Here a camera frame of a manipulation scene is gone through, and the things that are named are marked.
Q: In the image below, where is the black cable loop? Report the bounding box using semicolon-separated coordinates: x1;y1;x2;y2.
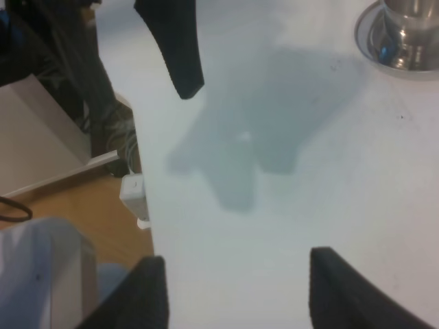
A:
0;195;34;222

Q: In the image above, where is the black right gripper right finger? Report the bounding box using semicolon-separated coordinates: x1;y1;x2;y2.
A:
309;247;431;328

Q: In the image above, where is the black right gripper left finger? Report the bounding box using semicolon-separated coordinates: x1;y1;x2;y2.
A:
79;256;169;329

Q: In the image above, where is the white power adapter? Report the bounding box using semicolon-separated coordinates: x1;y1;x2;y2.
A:
119;173;151;230

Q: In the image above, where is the stainless steel teapot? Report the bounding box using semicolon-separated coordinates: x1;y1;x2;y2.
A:
380;1;438;72

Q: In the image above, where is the steel teapot saucer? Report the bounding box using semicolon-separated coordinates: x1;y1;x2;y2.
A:
354;1;438;81

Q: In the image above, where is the white cloth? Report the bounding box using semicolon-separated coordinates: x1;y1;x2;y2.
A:
0;216;100;329

